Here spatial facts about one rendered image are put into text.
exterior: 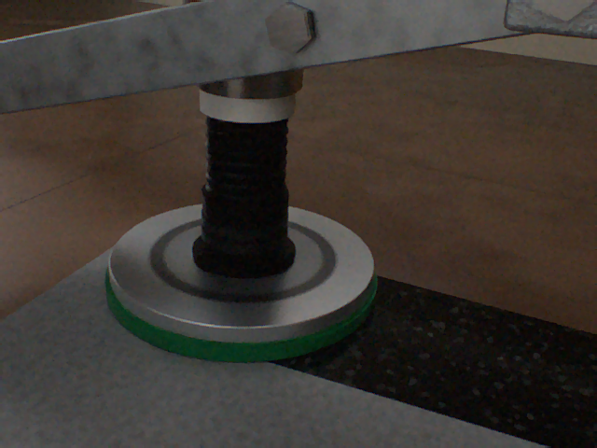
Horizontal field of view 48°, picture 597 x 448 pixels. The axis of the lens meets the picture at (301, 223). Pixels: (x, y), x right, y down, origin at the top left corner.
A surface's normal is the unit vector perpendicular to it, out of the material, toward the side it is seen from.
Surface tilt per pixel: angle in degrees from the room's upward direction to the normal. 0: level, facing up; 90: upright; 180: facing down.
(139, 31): 90
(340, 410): 0
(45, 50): 90
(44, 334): 0
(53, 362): 0
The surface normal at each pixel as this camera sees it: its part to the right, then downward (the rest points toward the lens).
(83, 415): 0.06, -0.90
